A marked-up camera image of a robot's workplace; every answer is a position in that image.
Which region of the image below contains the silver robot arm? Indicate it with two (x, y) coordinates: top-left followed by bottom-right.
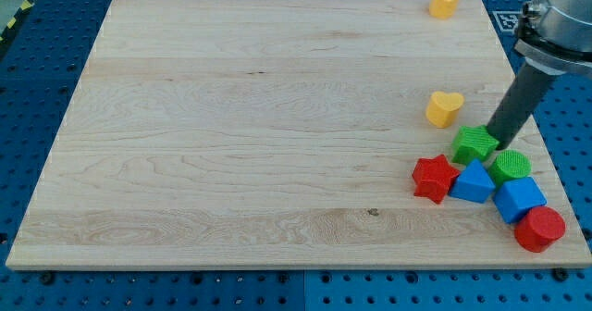
(514, 0), (591, 78)

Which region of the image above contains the red star block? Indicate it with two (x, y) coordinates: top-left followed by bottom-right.
(412, 155), (461, 205)

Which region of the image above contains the green star block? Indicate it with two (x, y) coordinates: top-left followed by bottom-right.
(451, 125), (500, 165)

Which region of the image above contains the light wooden board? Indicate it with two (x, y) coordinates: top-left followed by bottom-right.
(6, 0), (591, 271)

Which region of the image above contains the yellow heart block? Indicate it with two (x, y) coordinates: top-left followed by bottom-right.
(425, 91), (464, 129)

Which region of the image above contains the blue triangle block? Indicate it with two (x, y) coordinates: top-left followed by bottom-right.
(449, 159), (496, 204)

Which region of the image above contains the yellow hexagon block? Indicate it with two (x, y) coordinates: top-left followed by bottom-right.
(428, 0), (459, 19)

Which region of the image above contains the green cylinder block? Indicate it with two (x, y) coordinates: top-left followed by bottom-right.
(487, 150), (532, 188)

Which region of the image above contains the blue cube block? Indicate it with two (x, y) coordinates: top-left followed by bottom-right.
(493, 177), (547, 224)

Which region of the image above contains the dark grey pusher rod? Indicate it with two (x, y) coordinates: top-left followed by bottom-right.
(487, 58), (561, 150)

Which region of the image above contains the white fiducial marker tag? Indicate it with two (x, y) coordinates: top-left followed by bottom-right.
(492, 10), (521, 34)

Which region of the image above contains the red cylinder block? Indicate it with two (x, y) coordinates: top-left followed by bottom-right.
(514, 206), (566, 253)

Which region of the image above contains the yellow black hazard tape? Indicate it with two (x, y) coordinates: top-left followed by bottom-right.
(1, 0), (35, 44)

